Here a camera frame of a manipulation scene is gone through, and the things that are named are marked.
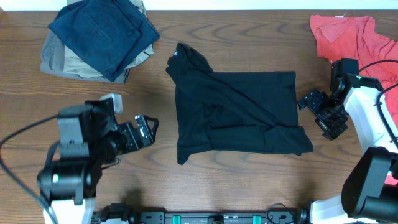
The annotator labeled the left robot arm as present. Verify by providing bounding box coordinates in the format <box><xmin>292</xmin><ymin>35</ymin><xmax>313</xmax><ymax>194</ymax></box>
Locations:
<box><xmin>37</xmin><ymin>98</ymin><xmax>159</xmax><ymax>223</ymax></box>

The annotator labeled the folded navy blue garment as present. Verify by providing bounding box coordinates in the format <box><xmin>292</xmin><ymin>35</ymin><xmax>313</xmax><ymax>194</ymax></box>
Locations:
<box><xmin>47</xmin><ymin>0</ymin><xmax>161</xmax><ymax>83</ymax></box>

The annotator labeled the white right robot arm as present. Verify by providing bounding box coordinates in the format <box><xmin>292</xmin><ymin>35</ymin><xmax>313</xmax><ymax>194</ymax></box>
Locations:
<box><xmin>298</xmin><ymin>72</ymin><xmax>397</xmax><ymax>223</ymax></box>

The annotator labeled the folded beige garment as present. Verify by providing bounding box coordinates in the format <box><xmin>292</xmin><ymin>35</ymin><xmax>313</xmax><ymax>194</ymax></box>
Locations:
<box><xmin>62</xmin><ymin>0</ymin><xmax>155</xmax><ymax>79</ymax></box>

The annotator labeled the red t-shirt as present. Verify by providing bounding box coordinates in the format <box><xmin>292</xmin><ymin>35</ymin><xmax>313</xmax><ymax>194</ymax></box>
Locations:
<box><xmin>309</xmin><ymin>14</ymin><xmax>398</xmax><ymax>187</ymax></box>

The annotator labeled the black t-shirt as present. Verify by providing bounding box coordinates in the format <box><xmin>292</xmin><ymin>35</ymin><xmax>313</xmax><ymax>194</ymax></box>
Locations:
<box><xmin>165</xmin><ymin>43</ymin><xmax>313</xmax><ymax>165</ymax></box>

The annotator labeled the folded grey garment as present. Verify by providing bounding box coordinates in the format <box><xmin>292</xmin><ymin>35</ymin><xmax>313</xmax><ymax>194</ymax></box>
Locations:
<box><xmin>40</xmin><ymin>30</ymin><xmax>111</xmax><ymax>83</ymax></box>

